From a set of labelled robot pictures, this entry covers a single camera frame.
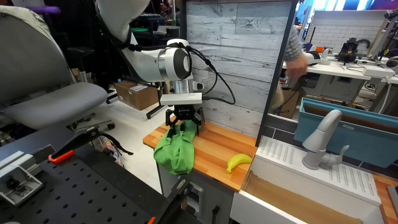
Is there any grey faucet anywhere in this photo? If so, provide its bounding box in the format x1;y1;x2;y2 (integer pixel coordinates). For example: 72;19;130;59
302;109;351;172

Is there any yellow toy banana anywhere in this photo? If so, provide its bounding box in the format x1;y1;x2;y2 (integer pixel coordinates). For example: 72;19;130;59
226;153;254;175

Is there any grey wood wall panel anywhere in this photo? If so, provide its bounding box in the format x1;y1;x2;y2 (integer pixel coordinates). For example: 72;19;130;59
185;0;294;140

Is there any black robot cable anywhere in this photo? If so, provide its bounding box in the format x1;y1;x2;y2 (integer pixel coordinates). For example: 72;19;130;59
188;45;237;106

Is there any white sink basin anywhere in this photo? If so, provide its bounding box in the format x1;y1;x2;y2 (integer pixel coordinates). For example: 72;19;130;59
229;136;385;224

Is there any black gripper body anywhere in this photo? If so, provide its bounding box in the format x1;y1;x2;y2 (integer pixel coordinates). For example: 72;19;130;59
167;104;205;122

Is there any black perforated board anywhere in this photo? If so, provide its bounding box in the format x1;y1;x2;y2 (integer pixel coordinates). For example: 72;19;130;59
0;129;201;224

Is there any teal storage bin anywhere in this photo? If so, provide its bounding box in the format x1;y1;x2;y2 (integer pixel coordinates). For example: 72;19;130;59
293;97;398;170

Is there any person in grey sweater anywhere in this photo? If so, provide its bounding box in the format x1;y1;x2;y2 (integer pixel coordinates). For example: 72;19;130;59
282;24;313;91

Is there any brown cardboard box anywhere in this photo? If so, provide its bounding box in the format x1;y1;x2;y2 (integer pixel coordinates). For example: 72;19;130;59
114;80;160;111

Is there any black lab device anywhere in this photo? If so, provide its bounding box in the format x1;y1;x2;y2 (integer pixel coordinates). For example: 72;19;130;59
336;36;374;65

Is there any black clamp orange tip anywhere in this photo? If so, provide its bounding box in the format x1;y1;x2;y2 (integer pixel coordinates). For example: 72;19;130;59
48;120;135;166
147;178;193;224

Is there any white lab desk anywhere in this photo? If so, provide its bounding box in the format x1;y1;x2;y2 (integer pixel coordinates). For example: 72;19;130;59
307;60;398;85

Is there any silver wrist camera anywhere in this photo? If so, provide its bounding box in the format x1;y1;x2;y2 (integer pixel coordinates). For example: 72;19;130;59
161;91;205;107

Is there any grey metal bracket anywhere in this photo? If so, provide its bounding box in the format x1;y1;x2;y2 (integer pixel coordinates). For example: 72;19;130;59
0;148;45;207

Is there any green cloth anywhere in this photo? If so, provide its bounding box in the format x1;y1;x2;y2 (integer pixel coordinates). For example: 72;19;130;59
154;120;200;176

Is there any grey padded office chair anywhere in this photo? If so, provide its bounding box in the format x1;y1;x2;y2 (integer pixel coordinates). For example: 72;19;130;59
0;5;110;130

